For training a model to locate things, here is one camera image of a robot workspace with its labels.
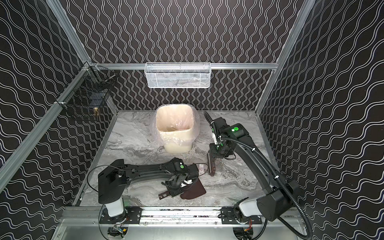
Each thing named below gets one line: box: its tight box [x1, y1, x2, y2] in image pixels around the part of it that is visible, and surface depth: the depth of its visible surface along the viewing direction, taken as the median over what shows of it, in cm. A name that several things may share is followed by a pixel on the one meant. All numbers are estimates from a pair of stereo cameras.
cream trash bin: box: [156, 104, 194, 154], surface depth 90 cm
